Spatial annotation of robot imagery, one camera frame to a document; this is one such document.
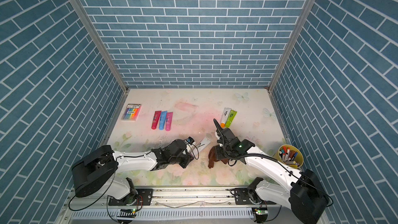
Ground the white pink-capped toothpaste tube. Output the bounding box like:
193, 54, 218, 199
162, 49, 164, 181
188, 138, 211, 156

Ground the brown wiping cloth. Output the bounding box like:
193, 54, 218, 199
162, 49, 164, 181
208, 146, 229, 169

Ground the magenta toothpaste tube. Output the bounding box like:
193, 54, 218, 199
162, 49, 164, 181
165, 112, 173, 131

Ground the blue toothpaste tube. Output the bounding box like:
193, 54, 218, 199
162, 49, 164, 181
159, 111, 167, 130

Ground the red toothpaste tube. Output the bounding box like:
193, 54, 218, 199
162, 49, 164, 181
151, 111, 162, 130

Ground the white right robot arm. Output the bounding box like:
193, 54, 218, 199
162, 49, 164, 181
214, 125, 333, 224

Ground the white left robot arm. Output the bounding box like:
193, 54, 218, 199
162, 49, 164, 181
71, 137, 194, 200

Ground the green toothpaste tube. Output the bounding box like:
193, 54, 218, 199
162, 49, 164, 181
225, 110, 237, 128

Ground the white orange-capped toothpaste tube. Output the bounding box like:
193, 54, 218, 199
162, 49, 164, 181
220, 107, 231, 128

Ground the yellow cup of markers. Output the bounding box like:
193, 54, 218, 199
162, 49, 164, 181
274, 145, 304, 169

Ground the rainbow highlighter pen pack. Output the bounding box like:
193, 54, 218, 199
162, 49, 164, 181
121, 104, 142, 121

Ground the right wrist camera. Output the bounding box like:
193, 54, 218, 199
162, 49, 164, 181
215, 132, 222, 140

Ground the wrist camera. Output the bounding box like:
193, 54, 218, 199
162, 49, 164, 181
186, 137, 195, 145
215, 132, 222, 140

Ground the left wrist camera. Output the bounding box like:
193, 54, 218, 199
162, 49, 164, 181
186, 137, 195, 145

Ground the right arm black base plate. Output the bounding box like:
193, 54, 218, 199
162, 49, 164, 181
230, 188, 276, 205

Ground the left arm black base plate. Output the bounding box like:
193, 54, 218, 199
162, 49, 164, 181
108, 188, 153, 206

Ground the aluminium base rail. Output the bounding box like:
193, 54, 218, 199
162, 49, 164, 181
54, 186, 329, 224

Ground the aluminium left corner post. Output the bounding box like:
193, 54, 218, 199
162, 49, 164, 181
69, 0, 128, 93

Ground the aluminium corner post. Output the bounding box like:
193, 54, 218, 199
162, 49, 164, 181
69, 0, 128, 93
268, 0, 315, 93

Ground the aluminium right corner post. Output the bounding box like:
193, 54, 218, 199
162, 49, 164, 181
268, 0, 315, 93

